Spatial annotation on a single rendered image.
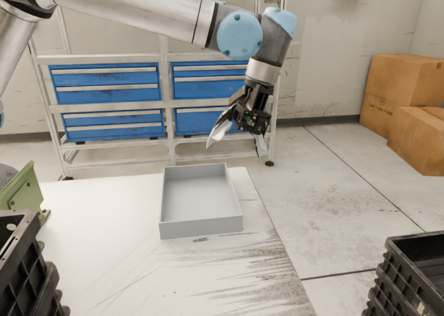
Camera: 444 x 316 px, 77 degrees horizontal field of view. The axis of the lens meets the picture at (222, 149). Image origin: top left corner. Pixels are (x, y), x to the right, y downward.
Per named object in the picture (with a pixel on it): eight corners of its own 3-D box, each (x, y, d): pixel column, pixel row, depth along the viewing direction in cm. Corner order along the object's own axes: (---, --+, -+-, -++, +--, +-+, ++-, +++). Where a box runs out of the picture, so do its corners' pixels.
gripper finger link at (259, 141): (264, 165, 73) (254, 135, 68) (256, 155, 78) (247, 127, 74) (275, 160, 73) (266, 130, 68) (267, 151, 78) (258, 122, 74)
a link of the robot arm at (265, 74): (246, 56, 67) (276, 65, 69) (240, 75, 68) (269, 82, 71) (256, 61, 60) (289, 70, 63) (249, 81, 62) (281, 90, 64)
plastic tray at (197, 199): (164, 180, 91) (163, 166, 89) (225, 175, 94) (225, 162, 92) (160, 239, 67) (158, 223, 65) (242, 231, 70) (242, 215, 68)
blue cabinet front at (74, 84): (68, 141, 211) (47, 65, 187) (165, 135, 221) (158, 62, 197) (67, 143, 209) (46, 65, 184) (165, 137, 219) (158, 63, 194)
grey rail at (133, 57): (37, 62, 191) (35, 55, 189) (277, 57, 215) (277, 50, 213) (30, 65, 182) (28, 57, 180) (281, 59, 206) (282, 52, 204)
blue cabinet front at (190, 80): (176, 135, 222) (170, 61, 198) (263, 129, 233) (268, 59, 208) (176, 136, 220) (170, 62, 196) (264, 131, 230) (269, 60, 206)
